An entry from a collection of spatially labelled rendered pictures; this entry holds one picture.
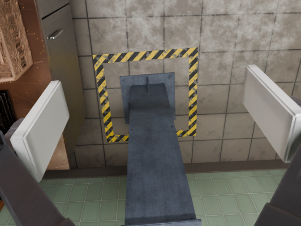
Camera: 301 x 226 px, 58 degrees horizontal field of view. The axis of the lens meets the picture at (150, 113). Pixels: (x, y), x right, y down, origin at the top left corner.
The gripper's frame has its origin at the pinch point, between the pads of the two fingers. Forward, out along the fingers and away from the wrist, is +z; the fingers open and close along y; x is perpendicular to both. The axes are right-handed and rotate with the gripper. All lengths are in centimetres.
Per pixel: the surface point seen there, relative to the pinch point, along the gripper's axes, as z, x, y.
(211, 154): 131, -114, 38
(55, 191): 109, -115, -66
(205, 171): 121, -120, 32
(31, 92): 73, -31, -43
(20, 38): 69, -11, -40
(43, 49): 74, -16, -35
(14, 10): 70, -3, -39
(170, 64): 132, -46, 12
